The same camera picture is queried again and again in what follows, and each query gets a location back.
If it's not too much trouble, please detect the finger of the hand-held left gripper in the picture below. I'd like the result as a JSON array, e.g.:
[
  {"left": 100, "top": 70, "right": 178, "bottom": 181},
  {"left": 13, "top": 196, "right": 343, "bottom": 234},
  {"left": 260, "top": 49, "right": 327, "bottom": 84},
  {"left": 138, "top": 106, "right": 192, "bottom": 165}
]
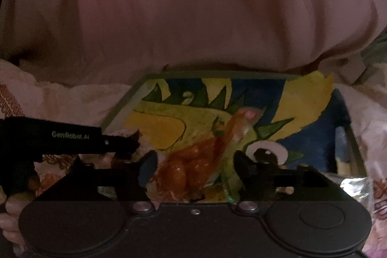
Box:
[{"left": 101, "top": 129, "right": 142, "bottom": 160}]

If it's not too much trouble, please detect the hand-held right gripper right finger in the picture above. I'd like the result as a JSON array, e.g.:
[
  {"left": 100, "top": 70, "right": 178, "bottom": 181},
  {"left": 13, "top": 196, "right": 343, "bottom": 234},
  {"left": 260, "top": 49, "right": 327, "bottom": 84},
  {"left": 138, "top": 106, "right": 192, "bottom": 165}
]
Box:
[{"left": 233, "top": 150, "right": 345, "bottom": 213}]

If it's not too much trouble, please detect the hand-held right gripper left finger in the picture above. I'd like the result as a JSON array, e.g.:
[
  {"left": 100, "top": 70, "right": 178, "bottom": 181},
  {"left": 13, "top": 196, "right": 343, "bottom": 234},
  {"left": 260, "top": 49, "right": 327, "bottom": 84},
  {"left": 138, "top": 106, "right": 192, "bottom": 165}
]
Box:
[{"left": 35, "top": 151, "right": 158, "bottom": 214}]

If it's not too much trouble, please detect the clear packet of orange snack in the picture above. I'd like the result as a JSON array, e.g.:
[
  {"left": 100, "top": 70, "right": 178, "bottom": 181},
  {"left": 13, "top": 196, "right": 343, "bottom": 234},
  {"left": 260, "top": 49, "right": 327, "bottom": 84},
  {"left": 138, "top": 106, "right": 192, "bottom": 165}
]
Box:
[{"left": 151, "top": 107, "right": 260, "bottom": 202}]

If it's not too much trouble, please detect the shallow box with painted lining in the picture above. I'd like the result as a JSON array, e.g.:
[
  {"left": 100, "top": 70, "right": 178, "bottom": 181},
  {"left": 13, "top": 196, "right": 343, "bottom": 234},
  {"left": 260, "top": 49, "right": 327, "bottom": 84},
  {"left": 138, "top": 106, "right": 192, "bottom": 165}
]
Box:
[{"left": 100, "top": 71, "right": 368, "bottom": 204}]

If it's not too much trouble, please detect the person's left hand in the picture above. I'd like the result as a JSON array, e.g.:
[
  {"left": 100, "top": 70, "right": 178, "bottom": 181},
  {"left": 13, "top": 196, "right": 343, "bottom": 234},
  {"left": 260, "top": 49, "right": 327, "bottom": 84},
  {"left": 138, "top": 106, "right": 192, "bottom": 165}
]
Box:
[{"left": 0, "top": 195, "right": 32, "bottom": 248}]

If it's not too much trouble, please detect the floral pink blanket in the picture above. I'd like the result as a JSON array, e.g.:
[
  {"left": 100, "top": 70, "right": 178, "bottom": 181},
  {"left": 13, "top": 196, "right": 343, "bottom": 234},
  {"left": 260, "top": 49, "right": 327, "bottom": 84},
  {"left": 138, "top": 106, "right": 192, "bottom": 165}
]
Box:
[{"left": 0, "top": 59, "right": 387, "bottom": 258}]

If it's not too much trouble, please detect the clear nut packet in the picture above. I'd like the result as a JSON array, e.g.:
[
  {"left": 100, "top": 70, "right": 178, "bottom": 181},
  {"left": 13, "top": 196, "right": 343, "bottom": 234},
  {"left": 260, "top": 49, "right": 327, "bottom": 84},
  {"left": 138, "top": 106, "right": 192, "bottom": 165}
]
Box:
[{"left": 338, "top": 176, "right": 374, "bottom": 216}]

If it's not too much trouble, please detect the pink hanging curtain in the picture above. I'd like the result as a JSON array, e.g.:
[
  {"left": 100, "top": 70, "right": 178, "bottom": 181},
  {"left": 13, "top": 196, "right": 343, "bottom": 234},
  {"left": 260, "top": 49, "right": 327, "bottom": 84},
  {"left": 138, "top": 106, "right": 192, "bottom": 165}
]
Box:
[{"left": 0, "top": 0, "right": 387, "bottom": 88}]

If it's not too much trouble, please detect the grey green bed sheet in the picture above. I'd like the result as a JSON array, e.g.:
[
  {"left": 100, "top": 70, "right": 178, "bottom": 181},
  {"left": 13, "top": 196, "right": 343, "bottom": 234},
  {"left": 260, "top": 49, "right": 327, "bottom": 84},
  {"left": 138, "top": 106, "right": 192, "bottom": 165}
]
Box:
[{"left": 361, "top": 34, "right": 387, "bottom": 71}]

